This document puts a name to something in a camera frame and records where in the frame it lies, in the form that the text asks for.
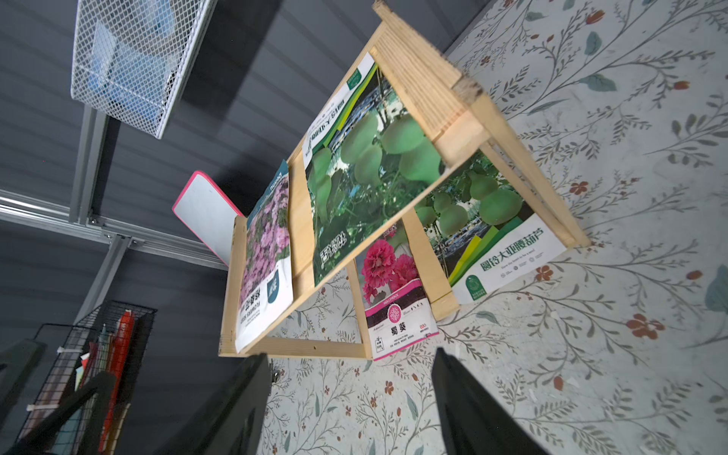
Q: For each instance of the green gourd seed bag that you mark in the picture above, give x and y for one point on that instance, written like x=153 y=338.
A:
x=366 y=158
x=483 y=232

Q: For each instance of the wooden two-tier shelf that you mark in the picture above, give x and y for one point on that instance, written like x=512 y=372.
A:
x=459 y=117

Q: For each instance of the blue box in basket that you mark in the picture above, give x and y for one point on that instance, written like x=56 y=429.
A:
x=146 y=32

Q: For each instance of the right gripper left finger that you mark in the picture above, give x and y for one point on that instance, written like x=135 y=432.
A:
x=231 y=420

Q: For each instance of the green gourd seed bag top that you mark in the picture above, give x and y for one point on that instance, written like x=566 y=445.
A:
x=366 y=158

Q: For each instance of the green gourd seed bag bottom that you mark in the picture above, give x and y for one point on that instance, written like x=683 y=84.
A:
x=483 y=232

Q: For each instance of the white wire wall basket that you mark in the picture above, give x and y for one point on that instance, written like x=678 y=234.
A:
x=97 y=64

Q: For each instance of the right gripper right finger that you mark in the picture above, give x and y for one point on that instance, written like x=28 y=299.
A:
x=472 y=420

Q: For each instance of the black wire side basket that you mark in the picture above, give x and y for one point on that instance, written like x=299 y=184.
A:
x=85 y=352

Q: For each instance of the pink flower seed bag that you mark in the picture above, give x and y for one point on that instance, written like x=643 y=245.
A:
x=397 y=309

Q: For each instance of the purple flower seed bag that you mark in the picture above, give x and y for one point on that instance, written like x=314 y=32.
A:
x=266 y=289

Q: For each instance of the pink framed whiteboard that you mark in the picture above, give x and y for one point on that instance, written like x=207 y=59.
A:
x=208 y=213

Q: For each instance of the red paper folder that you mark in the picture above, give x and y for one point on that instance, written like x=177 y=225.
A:
x=119 y=351

